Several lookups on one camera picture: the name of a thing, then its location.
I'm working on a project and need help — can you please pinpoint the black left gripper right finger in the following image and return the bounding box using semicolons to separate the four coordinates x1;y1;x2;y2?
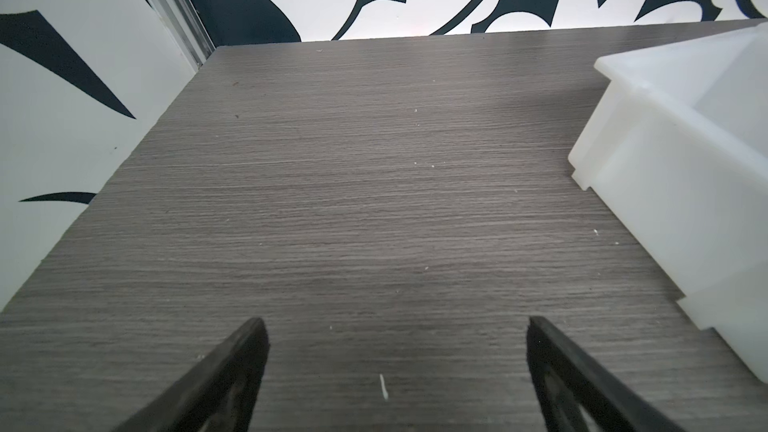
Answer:
526;316;682;431

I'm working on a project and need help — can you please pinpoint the white left storage bin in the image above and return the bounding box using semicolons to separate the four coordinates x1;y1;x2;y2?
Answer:
568;24;767;380

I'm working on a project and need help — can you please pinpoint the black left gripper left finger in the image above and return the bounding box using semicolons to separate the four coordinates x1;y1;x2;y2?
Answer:
115;317;270;431

